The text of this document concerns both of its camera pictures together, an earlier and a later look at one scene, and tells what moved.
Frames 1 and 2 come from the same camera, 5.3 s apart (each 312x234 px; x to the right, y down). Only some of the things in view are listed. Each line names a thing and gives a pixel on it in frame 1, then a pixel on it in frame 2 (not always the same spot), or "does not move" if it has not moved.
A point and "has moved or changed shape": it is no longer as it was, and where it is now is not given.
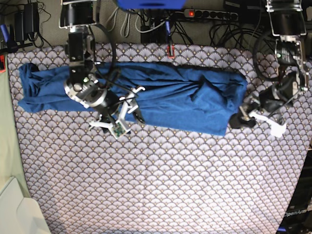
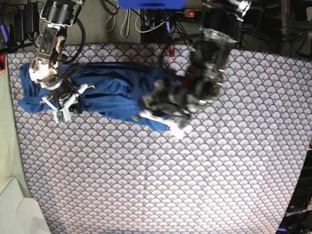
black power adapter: [26, 21] does not move
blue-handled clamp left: [9, 37] does not move
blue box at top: [151, 4] does not move
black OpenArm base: [298, 218] does not move
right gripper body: [111, 112] -> [46, 74]
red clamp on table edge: [173, 50] does not move
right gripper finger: [137, 114] -> [75, 108]
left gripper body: [267, 105] -> [170, 105]
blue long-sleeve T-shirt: [194, 99] has moved or changed shape
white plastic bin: [19, 213] does not move
